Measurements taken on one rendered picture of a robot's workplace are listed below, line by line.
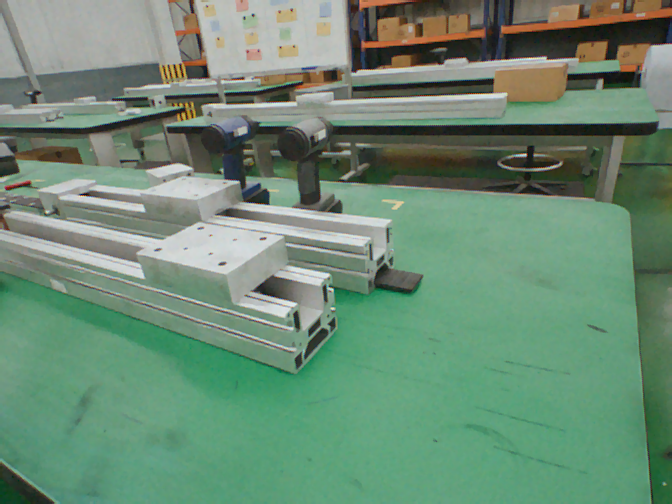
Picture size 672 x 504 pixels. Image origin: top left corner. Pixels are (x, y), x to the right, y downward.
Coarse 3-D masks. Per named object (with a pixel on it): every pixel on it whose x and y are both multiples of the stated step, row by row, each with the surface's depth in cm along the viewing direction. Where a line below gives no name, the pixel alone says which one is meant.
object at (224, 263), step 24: (168, 240) 58; (192, 240) 57; (216, 240) 57; (240, 240) 56; (264, 240) 55; (144, 264) 55; (168, 264) 53; (192, 264) 51; (216, 264) 50; (240, 264) 49; (264, 264) 53; (192, 288) 52; (216, 288) 50; (240, 288) 50; (264, 288) 56
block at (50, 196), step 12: (72, 180) 109; (84, 180) 109; (48, 192) 101; (60, 192) 100; (72, 192) 102; (84, 192) 105; (48, 204) 104; (60, 204) 101; (48, 216) 107; (60, 216) 103
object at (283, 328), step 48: (0, 240) 78; (48, 240) 85; (96, 240) 75; (144, 240) 70; (96, 288) 69; (144, 288) 60; (288, 288) 55; (192, 336) 58; (240, 336) 53; (288, 336) 48
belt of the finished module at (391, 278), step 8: (384, 272) 68; (392, 272) 68; (400, 272) 68; (408, 272) 67; (376, 280) 66; (384, 280) 66; (392, 280) 66; (400, 280) 65; (408, 280) 65; (416, 280) 65; (400, 288) 64; (408, 288) 63
